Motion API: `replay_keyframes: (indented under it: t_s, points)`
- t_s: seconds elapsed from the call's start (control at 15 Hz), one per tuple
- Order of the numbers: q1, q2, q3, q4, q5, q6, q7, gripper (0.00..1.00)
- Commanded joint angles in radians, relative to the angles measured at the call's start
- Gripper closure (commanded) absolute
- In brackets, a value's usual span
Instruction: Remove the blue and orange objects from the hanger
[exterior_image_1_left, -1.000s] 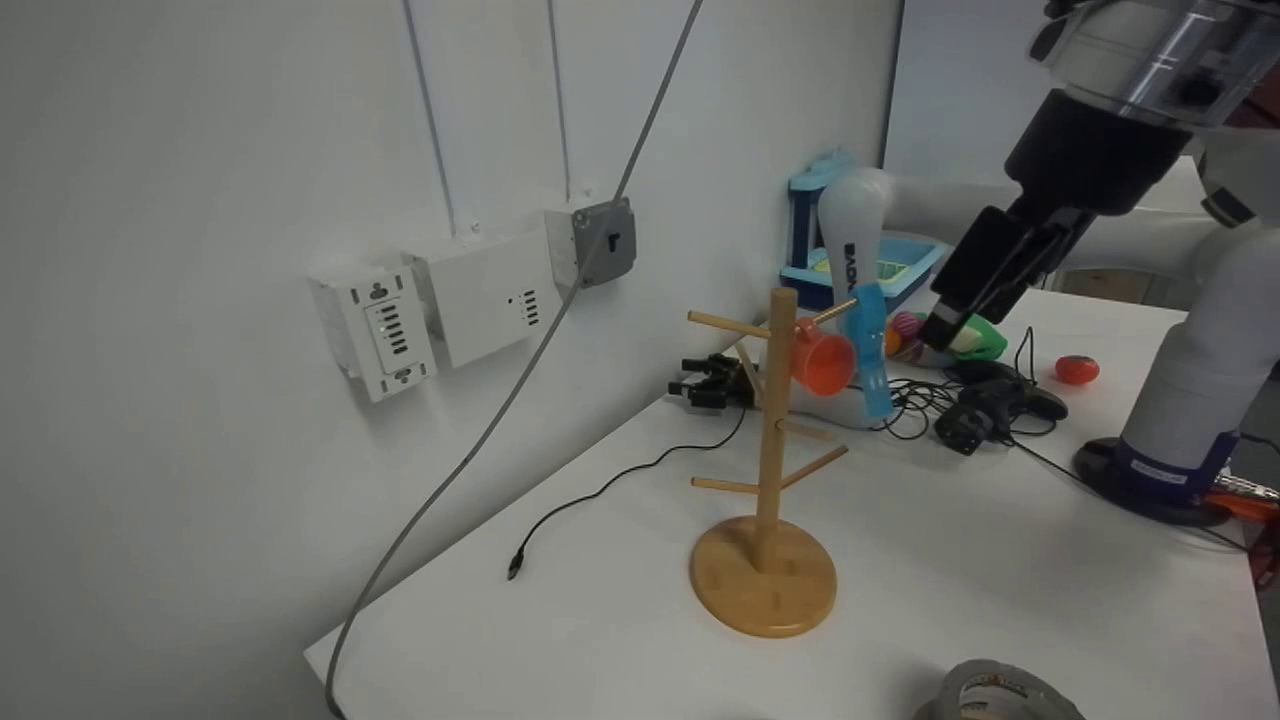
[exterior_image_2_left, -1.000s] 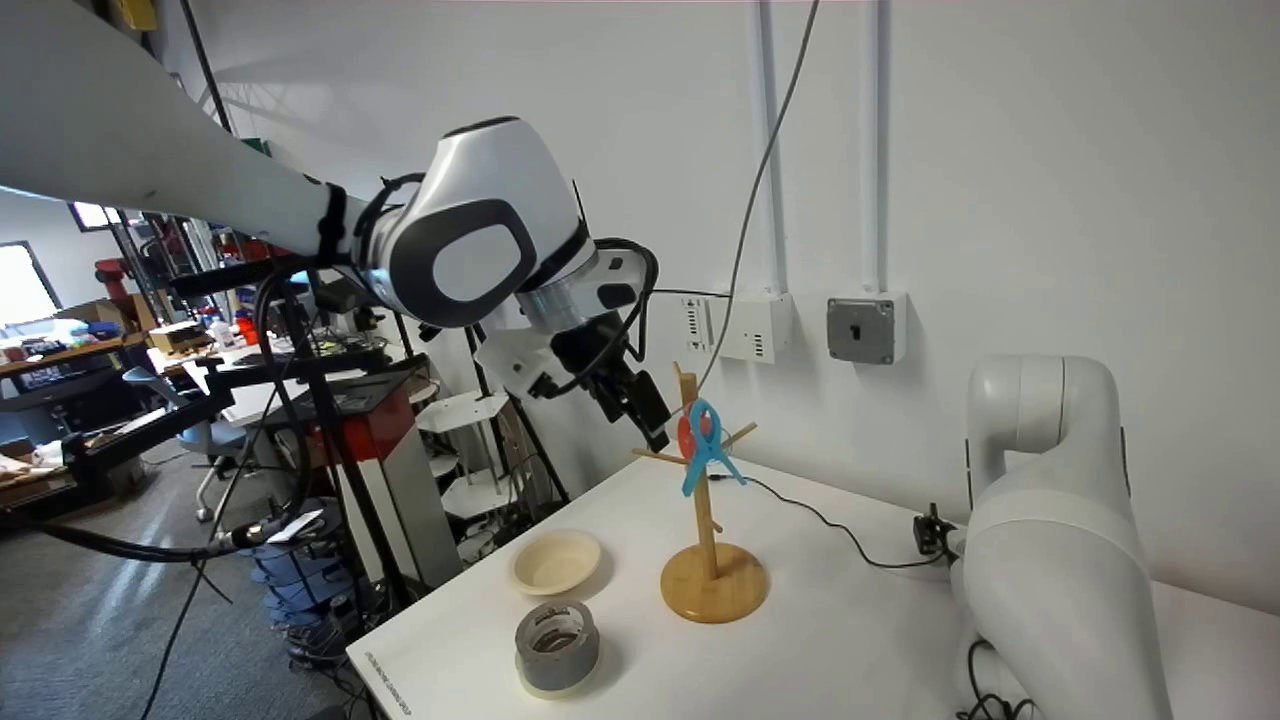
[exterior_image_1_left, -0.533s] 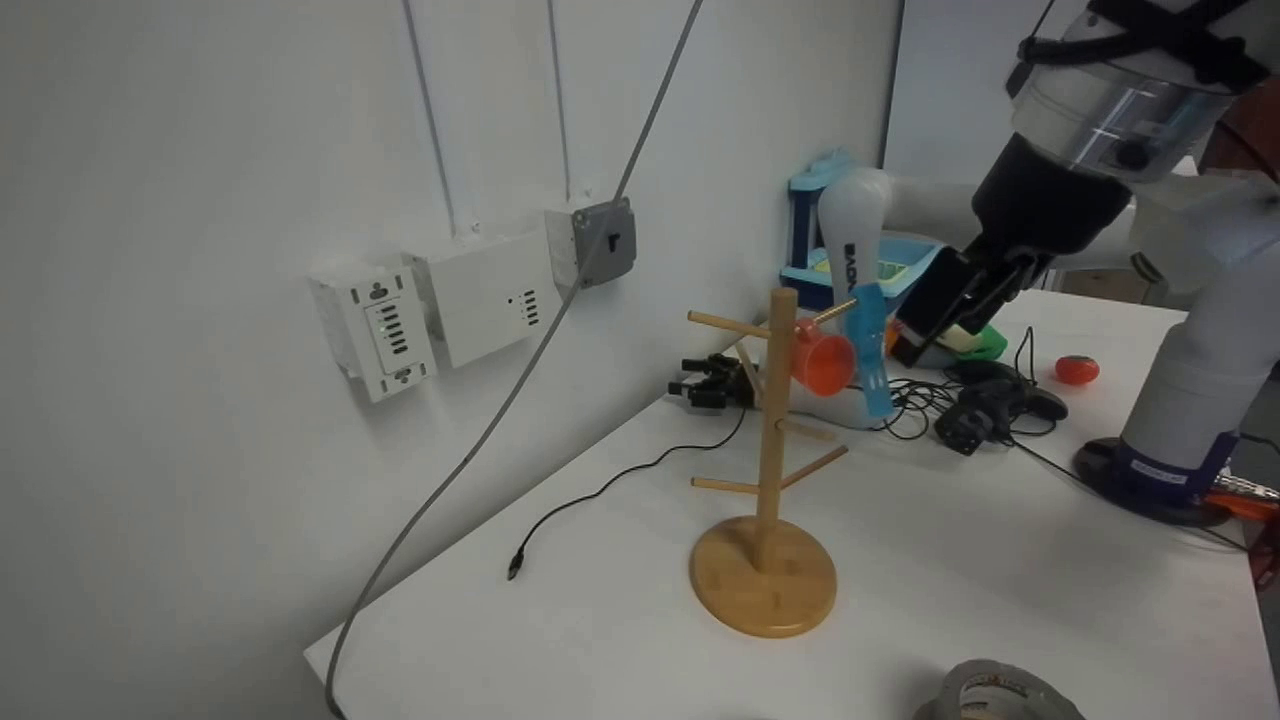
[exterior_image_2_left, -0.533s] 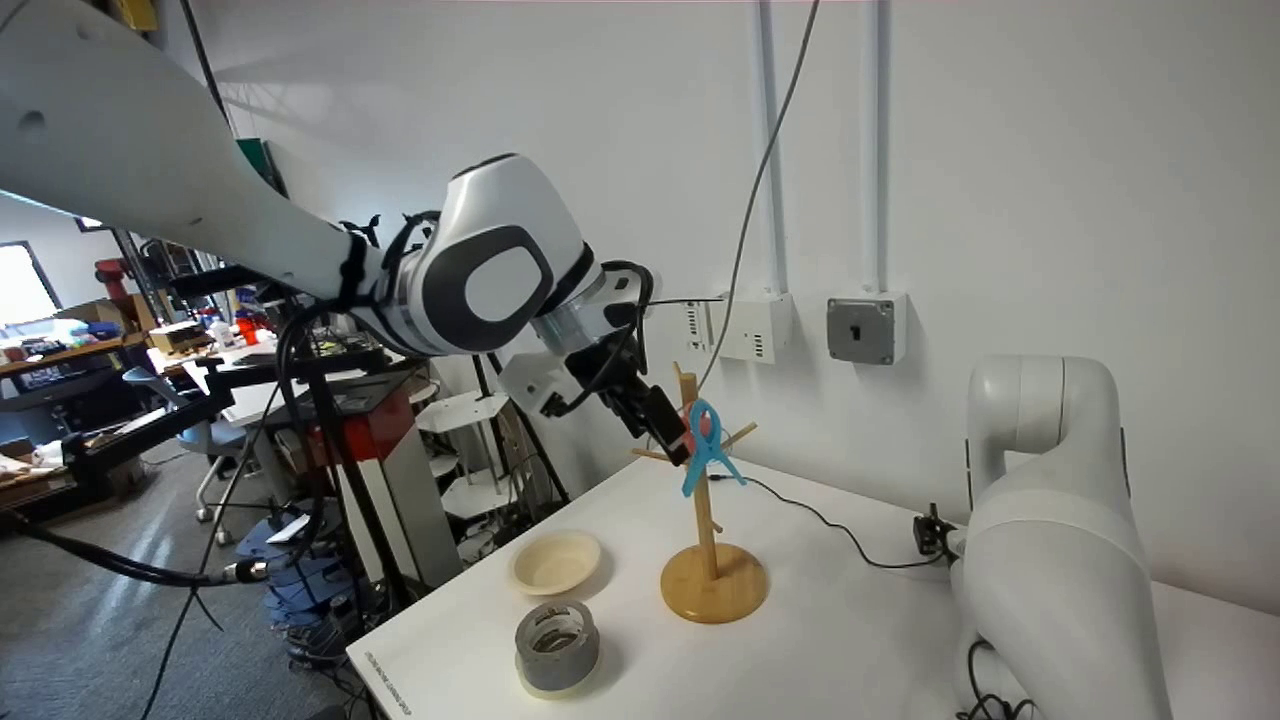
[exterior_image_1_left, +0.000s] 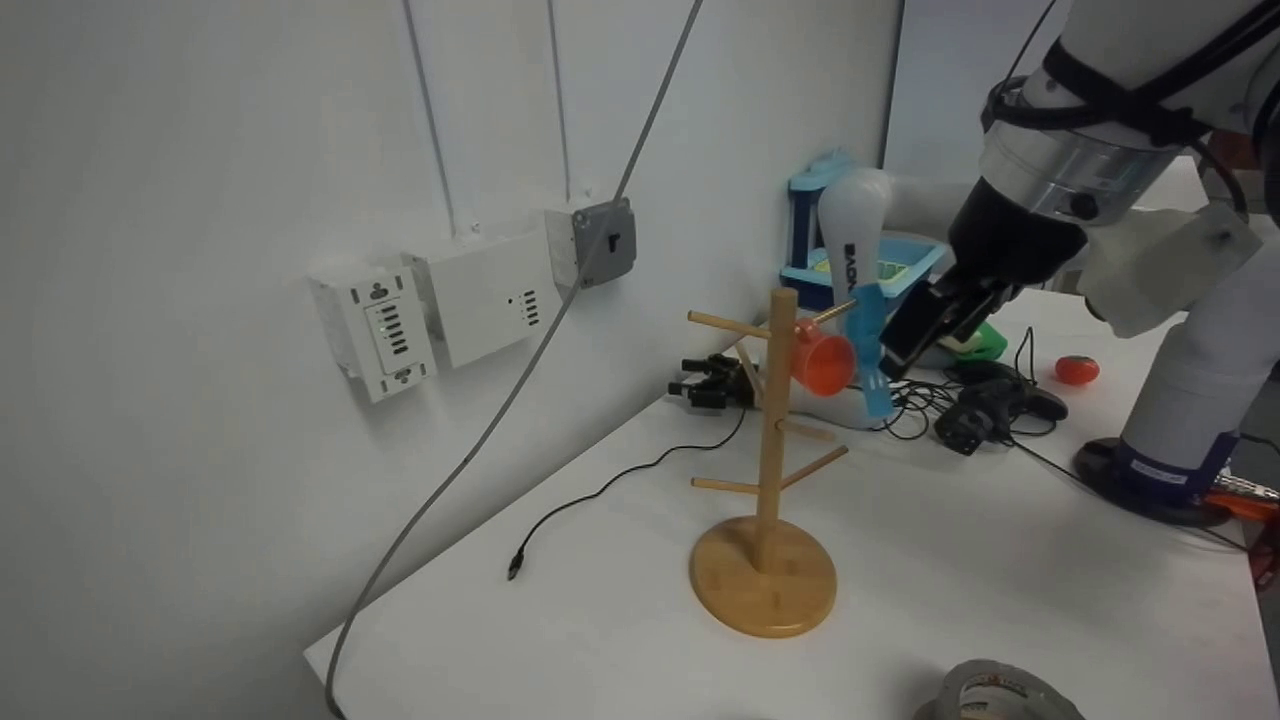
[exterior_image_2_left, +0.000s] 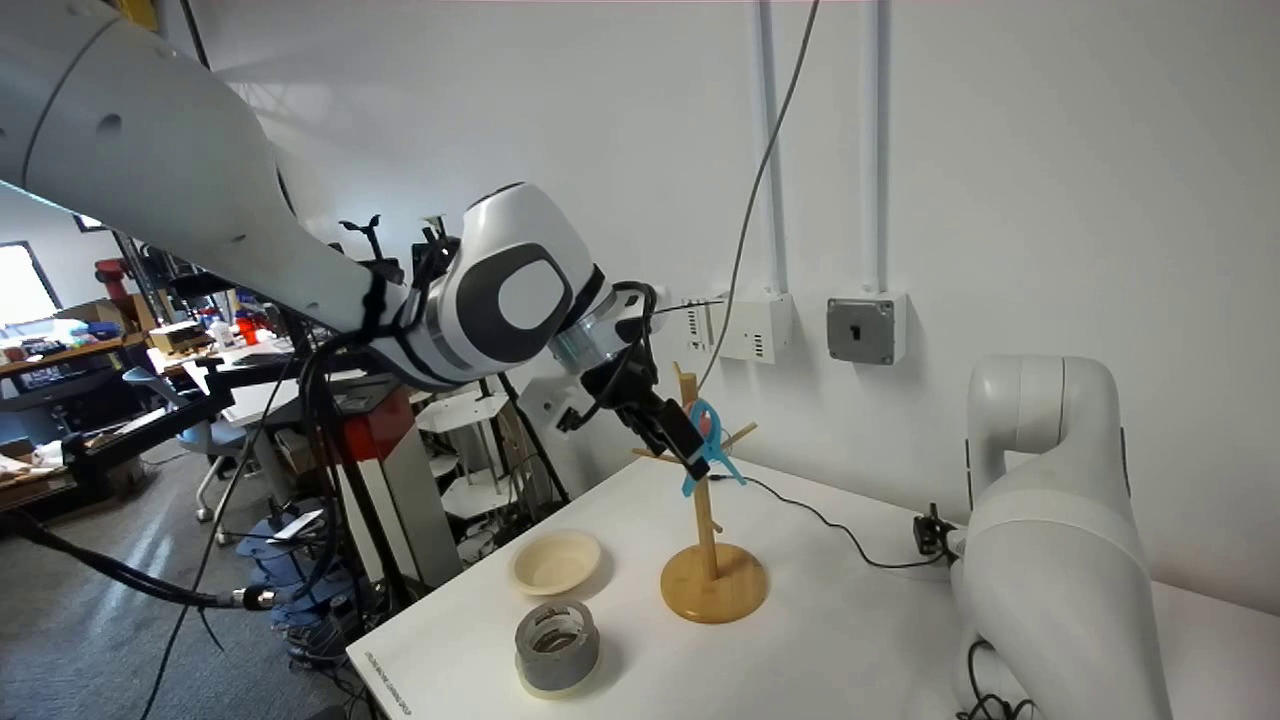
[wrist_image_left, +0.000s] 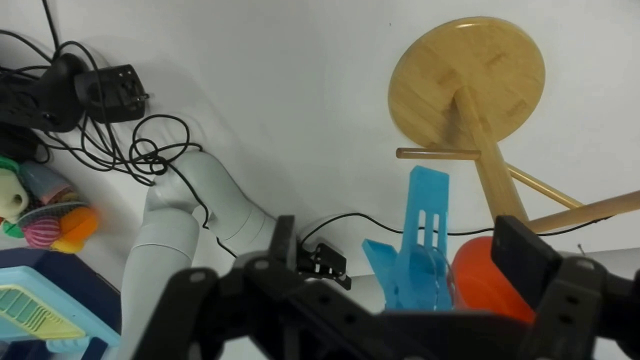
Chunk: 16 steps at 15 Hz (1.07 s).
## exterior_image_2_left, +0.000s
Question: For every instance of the red white machine cabinet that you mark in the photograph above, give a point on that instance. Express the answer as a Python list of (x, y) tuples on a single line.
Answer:
[(401, 515)]

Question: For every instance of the white stool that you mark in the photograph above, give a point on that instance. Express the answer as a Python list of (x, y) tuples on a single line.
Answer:
[(472, 492)]

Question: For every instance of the wooden peg hanger stand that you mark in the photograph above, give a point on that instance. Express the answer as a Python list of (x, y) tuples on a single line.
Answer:
[(712, 585)]

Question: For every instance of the white elbow-shaped machine column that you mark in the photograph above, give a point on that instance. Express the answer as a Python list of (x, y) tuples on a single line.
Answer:
[(1053, 572)]

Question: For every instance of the white wall conduit pipe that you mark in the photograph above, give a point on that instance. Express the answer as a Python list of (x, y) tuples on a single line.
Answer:
[(771, 133), (876, 133)]

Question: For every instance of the grey tape roll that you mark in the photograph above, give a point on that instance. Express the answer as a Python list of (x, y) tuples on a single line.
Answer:
[(553, 665)]

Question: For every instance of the grey wall junction box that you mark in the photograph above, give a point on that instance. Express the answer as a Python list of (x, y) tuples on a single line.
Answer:
[(864, 328)]

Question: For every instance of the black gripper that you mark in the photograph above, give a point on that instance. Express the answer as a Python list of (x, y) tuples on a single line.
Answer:
[(639, 384)]

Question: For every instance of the white wall box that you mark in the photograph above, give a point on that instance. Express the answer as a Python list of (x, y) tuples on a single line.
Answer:
[(763, 328)]

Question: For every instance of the black tripod stand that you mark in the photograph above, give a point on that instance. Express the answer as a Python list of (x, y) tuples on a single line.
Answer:
[(335, 424)]

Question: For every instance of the blue scoop object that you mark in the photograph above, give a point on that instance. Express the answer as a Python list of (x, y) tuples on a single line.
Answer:
[(721, 459)]

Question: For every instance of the white wall socket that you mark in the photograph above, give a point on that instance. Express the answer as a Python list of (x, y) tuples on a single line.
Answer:
[(705, 320)]

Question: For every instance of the bright window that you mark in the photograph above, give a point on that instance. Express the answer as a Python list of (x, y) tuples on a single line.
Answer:
[(27, 284)]

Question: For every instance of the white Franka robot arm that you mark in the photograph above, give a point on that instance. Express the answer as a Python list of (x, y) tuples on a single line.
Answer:
[(161, 145)]

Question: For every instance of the cluttered dark workbench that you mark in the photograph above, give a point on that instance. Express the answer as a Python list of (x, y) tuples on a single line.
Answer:
[(122, 435)]

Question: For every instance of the black plug block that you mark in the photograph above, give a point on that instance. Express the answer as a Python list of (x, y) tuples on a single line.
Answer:
[(935, 533)]

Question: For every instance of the blue crate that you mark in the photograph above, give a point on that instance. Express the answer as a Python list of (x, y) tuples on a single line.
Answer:
[(302, 564)]

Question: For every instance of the cream shallow bowl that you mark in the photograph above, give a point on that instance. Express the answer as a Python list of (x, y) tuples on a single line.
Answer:
[(556, 564)]

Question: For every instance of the black camera on stand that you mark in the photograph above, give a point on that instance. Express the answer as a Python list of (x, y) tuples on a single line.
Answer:
[(442, 245)]

